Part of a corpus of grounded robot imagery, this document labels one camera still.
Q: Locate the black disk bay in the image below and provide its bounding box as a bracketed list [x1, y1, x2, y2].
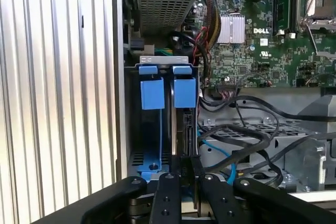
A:
[123, 62, 200, 180]

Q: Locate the black PC case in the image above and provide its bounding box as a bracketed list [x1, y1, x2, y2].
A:
[111, 0, 336, 224]

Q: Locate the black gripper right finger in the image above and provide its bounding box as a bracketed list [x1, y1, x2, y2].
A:
[192, 156, 336, 224]

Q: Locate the blue data wire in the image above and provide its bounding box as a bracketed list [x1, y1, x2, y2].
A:
[196, 129, 238, 186]

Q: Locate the empty blue disk carrier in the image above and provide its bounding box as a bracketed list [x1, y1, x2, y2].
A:
[136, 63, 171, 183]

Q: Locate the red yellow power wire bundle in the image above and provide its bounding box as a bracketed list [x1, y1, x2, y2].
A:
[193, 0, 223, 83]

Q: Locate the metal socket cover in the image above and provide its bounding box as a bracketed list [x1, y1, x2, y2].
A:
[306, 19, 336, 60]

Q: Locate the black wire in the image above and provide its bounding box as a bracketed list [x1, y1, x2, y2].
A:
[236, 132, 336, 183]
[199, 95, 336, 124]
[198, 124, 279, 173]

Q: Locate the green RAM stick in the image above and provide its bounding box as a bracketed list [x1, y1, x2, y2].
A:
[272, 0, 292, 36]

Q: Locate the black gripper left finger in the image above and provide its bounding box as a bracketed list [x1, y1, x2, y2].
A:
[31, 156, 196, 224]

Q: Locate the hard disk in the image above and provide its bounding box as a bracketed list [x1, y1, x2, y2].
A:
[169, 65, 198, 157]

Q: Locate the green motherboard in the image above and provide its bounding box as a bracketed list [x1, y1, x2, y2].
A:
[183, 0, 336, 89]

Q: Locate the silver chipset heatsink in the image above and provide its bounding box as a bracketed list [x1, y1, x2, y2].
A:
[217, 13, 247, 44]

